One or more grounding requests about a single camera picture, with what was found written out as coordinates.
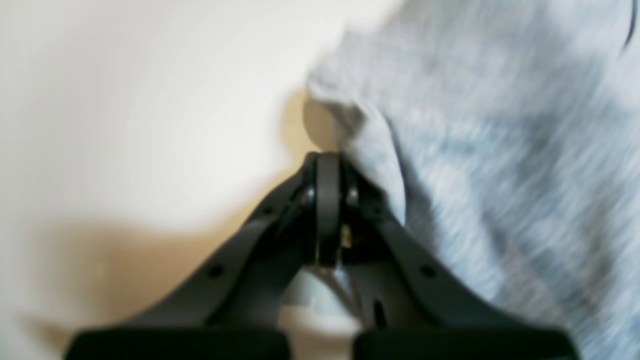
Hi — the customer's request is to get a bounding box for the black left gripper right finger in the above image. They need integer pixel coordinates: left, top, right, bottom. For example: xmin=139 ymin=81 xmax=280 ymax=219
xmin=317 ymin=152 xmax=579 ymax=360

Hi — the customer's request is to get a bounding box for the grey T-shirt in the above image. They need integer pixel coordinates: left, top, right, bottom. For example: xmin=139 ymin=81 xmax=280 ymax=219
xmin=307 ymin=0 xmax=640 ymax=360

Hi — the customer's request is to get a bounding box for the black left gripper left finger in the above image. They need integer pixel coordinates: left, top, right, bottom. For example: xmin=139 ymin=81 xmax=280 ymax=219
xmin=65 ymin=152 xmax=318 ymax=360

